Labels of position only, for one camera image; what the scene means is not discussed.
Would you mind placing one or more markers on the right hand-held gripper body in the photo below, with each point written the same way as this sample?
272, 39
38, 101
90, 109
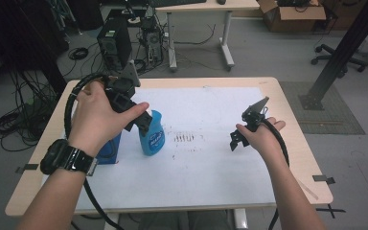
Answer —
254, 116

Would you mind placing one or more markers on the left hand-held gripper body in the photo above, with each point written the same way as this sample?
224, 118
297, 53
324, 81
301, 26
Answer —
121, 92

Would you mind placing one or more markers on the blue spray bottle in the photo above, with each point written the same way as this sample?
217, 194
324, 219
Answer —
152, 140

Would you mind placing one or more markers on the person's right hand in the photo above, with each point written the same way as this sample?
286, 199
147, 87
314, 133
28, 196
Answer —
265, 142

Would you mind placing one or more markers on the person's left hand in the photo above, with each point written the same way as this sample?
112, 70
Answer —
92, 118

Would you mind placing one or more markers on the blue box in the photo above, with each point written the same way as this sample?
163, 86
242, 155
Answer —
110, 151

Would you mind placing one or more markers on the white table mat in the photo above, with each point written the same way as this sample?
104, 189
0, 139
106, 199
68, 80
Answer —
198, 172

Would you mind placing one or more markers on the black computer tower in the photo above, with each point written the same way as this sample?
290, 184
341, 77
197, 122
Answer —
113, 41

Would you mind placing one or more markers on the open grey computer tower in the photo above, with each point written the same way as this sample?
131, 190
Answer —
151, 40

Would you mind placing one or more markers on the black wristwatch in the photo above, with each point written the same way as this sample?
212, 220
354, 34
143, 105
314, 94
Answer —
65, 158

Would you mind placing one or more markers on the grey floor mat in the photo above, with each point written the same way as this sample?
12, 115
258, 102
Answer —
329, 118

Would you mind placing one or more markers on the white table leg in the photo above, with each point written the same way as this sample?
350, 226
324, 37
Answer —
240, 220

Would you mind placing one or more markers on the black tape strip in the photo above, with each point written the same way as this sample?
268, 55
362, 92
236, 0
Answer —
28, 167
323, 179

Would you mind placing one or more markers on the black keyboard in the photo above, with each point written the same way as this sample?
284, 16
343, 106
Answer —
175, 2

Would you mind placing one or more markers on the cardboard box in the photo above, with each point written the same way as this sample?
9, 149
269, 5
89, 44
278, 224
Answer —
295, 17

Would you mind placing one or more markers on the black tape cross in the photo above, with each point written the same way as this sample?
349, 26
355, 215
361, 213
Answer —
330, 211

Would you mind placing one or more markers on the black office chair base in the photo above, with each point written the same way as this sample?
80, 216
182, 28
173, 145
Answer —
354, 59

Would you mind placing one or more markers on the black computer mouse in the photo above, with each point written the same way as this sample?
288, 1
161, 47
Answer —
221, 1

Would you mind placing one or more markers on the white desk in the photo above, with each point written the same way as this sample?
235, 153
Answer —
204, 6

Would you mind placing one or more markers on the black metal post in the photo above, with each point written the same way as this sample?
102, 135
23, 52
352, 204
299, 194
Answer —
341, 54

